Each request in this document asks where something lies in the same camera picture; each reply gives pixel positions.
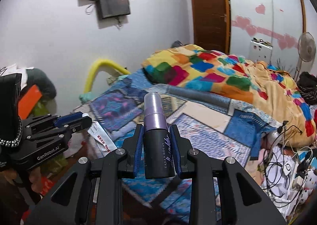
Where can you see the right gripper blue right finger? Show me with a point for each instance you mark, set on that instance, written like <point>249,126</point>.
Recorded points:
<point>175,137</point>

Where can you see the white standing fan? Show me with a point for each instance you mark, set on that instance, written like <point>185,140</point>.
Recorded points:
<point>306,51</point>

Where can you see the green fabric storage box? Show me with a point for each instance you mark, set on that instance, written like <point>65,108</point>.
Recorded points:
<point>56,164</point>

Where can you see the colourful checkered blanket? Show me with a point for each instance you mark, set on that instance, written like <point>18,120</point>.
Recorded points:
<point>270,90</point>

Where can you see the white sliding wardrobe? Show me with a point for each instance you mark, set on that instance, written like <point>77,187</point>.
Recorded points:
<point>279,22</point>

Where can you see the person's left hand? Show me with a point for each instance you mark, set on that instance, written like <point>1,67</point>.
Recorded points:
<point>35,179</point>

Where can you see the yellow foam tube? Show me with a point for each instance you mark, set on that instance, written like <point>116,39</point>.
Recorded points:
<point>101,73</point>

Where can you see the patchwork blue bed quilt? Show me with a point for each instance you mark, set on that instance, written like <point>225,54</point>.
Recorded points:
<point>219,126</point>

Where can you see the small wall monitor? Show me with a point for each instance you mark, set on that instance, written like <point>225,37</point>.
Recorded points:
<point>113,8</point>

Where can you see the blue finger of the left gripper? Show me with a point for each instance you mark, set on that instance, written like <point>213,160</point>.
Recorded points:
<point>67,119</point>

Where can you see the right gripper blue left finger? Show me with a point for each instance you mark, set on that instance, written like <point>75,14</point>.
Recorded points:
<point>138,140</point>

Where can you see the brown wooden door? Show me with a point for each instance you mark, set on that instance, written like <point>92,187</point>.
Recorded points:
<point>211,24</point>

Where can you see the white small cabinet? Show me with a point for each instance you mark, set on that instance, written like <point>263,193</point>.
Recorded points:
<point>260,50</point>

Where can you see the black purple spray bottle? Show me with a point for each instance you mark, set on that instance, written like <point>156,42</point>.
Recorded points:
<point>156,140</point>

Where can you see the orange cardboard box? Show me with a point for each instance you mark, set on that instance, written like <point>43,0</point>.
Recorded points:
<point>28,102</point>

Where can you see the white red-print tube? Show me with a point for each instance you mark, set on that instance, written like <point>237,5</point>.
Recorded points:
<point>101,138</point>

